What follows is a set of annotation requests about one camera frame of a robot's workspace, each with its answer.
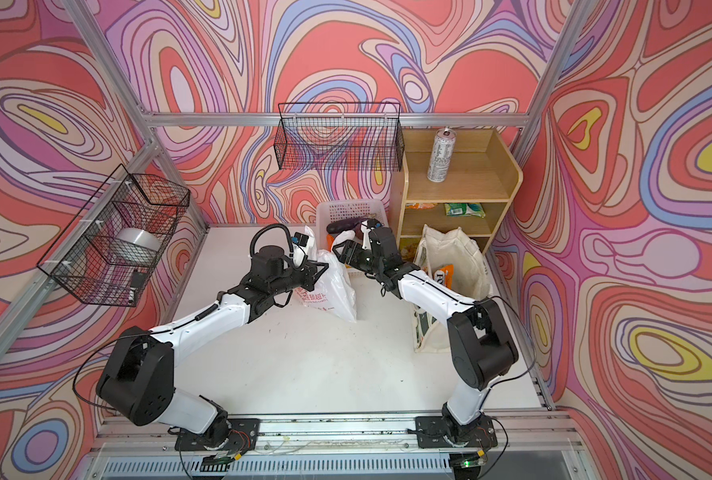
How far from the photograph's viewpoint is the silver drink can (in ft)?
2.62

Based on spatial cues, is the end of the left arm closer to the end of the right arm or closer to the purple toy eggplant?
the end of the right arm

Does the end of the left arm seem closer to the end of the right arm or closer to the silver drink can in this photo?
the end of the right arm
